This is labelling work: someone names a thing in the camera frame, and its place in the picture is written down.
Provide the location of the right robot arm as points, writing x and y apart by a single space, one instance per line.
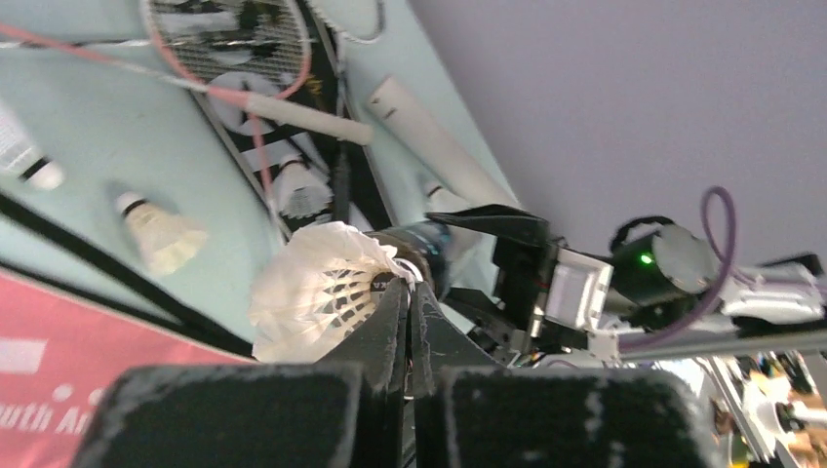
669 280

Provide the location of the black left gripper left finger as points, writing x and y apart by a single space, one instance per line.
344 411

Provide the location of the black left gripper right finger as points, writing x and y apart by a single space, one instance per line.
470 411

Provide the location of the black shuttlecock tube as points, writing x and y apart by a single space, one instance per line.
440 252

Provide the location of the pink racket far left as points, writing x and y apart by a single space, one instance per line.
30 39

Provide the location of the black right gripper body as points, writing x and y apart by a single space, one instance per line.
523 279

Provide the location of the pink racket on black bag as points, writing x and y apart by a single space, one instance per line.
334 163

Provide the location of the white feather shuttlecock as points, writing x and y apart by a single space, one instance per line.
165 241
320 288

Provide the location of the pink racket cover bag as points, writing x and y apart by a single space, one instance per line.
59 353

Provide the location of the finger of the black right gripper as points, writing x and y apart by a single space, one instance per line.
477 307
503 222

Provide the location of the black racket cover bag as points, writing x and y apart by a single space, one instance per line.
202 40

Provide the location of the white shuttlecock tube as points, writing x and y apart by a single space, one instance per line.
407 119

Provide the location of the white nylon shuttlecock on bag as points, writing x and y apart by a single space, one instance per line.
299 193

